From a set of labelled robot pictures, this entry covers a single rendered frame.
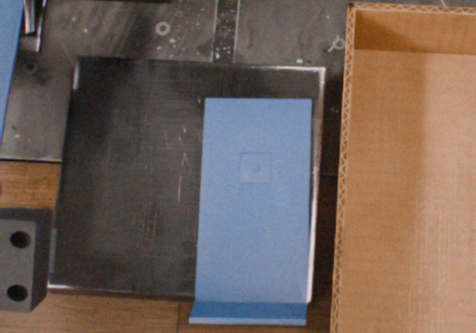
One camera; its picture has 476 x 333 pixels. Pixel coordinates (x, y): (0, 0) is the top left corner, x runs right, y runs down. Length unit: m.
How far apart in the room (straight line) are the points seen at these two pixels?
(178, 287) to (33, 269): 0.21
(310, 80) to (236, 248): 0.12
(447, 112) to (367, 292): 0.13
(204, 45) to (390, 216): 0.18
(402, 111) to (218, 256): 0.16
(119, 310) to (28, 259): 0.23
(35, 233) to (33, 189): 0.26
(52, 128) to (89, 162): 0.05
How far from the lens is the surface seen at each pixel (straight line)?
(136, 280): 0.77
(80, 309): 0.79
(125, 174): 0.79
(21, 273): 0.57
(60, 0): 0.87
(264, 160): 0.78
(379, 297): 0.77
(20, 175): 0.83
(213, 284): 0.76
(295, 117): 0.79
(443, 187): 0.79
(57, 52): 0.85
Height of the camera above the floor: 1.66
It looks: 69 degrees down
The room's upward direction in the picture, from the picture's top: 3 degrees counter-clockwise
